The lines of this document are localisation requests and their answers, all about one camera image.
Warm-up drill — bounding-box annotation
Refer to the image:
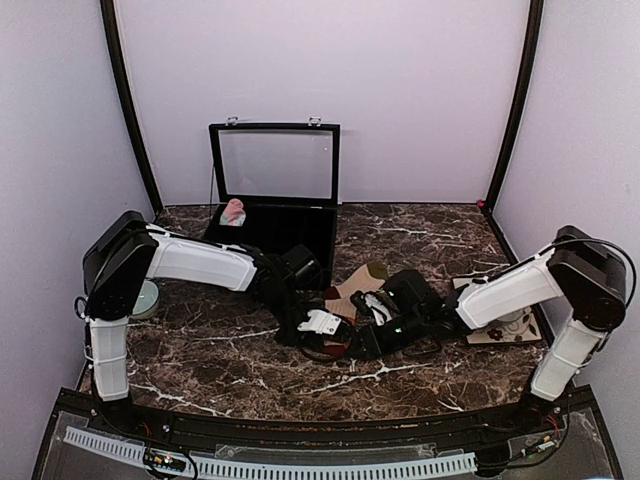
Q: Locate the left black frame post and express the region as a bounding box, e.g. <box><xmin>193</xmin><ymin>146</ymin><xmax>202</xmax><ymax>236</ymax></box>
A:
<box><xmin>99</xmin><ymin>0</ymin><xmax>164</xmax><ymax>215</ymax></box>

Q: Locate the right black frame post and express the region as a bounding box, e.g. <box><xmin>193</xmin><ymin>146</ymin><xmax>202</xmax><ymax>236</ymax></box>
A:
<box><xmin>483</xmin><ymin>0</ymin><xmax>545</xmax><ymax>214</ymax></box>

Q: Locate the pink patterned sock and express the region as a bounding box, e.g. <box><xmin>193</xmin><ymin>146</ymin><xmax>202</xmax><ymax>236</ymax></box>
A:
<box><xmin>219</xmin><ymin>198</ymin><xmax>246</xmax><ymax>227</ymax></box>

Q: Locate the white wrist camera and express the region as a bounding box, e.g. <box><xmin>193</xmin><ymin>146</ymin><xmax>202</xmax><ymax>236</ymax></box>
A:
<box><xmin>352</xmin><ymin>291</ymin><xmax>393</xmax><ymax>326</ymax></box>
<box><xmin>297</xmin><ymin>309</ymin><xmax>353</xmax><ymax>336</ymax></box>

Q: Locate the black frame post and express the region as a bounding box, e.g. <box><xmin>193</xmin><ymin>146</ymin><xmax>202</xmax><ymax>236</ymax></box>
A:
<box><xmin>483</xmin><ymin>0</ymin><xmax>545</xmax><ymax>214</ymax></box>
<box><xmin>99</xmin><ymin>0</ymin><xmax>164</xmax><ymax>215</ymax></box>

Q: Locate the white slotted cable duct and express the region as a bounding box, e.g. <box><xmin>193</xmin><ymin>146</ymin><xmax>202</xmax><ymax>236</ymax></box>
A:
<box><xmin>62</xmin><ymin>426</ymin><xmax>478</xmax><ymax>480</ymax></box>

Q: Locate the left green circuit board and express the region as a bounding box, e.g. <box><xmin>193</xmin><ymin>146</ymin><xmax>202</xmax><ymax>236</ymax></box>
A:
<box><xmin>143</xmin><ymin>449</ymin><xmax>187</xmax><ymax>473</ymax></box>

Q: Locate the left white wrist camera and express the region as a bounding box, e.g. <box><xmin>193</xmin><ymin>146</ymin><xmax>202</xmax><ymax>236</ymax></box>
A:
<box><xmin>297</xmin><ymin>309</ymin><xmax>353</xmax><ymax>336</ymax></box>

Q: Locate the right circuit board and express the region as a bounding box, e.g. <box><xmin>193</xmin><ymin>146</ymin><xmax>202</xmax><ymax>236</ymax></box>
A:
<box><xmin>520</xmin><ymin>435</ymin><xmax>560</xmax><ymax>457</ymax></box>

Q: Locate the black display case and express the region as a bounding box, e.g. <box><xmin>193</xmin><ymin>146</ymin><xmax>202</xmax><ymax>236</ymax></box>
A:
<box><xmin>204</xmin><ymin>117</ymin><xmax>341</xmax><ymax>289</ymax></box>

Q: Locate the floral square coaster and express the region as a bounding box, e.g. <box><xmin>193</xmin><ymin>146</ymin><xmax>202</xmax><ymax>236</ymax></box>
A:
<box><xmin>465</xmin><ymin>307</ymin><xmax>542</xmax><ymax>346</ymax></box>

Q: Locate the pale green ceramic bowl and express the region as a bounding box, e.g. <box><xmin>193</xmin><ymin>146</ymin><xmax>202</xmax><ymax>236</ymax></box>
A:
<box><xmin>130</xmin><ymin>280</ymin><xmax>159</xmax><ymax>320</ymax></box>

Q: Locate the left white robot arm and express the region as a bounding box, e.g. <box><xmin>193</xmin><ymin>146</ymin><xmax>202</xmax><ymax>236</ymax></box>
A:
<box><xmin>74</xmin><ymin>210</ymin><xmax>355</xmax><ymax>436</ymax></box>

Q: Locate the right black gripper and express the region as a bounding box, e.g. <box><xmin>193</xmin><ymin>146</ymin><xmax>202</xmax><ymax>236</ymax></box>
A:
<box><xmin>345</xmin><ymin>309</ymin><xmax>428</xmax><ymax>361</ymax></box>

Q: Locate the black front rail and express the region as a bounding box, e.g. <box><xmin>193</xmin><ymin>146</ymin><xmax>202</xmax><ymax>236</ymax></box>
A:
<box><xmin>54</xmin><ymin>387</ymin><xmax>596</xmax><ymax>451</ymax></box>

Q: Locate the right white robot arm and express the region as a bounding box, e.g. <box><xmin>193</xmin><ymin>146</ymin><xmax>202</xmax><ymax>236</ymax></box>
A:
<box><xmin>349</xmin><ymin>225</ymin><xmax>639</xmax><ymax>434</ymax></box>

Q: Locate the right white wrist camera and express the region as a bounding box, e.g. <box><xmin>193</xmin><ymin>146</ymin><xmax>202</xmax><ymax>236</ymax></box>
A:
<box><xmin>352</xmin><ymin>291</ymin><xmax>393</xmax><ymax>326</ymax></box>

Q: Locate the striped beige sock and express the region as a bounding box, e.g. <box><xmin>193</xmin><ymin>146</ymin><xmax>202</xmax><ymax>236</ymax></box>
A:
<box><xmin>319</xmin><ymin>262</ymin><xmax>389</xmax><ymax>362</ymax></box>

